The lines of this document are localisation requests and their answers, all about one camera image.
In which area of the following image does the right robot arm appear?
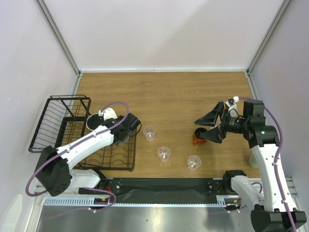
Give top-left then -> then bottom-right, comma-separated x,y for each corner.
195,96 -> 307,232

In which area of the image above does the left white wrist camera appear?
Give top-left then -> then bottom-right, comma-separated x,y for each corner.
98,107 -> 118,121

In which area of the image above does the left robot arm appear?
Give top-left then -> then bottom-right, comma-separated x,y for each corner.
35,113 -> 141,196

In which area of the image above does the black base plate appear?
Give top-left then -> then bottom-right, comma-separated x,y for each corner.
78,177 -> 232,205

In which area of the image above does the clear plastic cup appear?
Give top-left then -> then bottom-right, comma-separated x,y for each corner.
187,155 -> 201,171
143,126 -> 156,141
157,146 -> 171,161

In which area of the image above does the black skull mug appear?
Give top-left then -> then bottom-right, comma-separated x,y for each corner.
86,113 -> 104,131

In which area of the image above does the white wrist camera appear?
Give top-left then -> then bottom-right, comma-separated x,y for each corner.
98,107 -> 118,121
225,96 -> 239,117

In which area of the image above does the aluminium frame rail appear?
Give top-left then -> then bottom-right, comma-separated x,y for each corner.
33,0 -> 82,75

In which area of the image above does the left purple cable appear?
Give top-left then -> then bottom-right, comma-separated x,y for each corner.
26,101 -> 130,197

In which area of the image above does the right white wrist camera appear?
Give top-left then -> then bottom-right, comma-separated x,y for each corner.
225,96 -> 239,117

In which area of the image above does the black wire dish rack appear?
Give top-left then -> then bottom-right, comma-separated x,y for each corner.
28,95 -> 141,171

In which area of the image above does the pale green cup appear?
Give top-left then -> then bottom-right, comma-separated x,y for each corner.
248,155 -> 259,169

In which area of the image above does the white slotted cable duct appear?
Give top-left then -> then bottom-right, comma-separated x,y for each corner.
44,195 -> 246,210

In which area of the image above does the small orange mug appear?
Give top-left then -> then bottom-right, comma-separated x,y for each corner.
193,128 -> 208,145

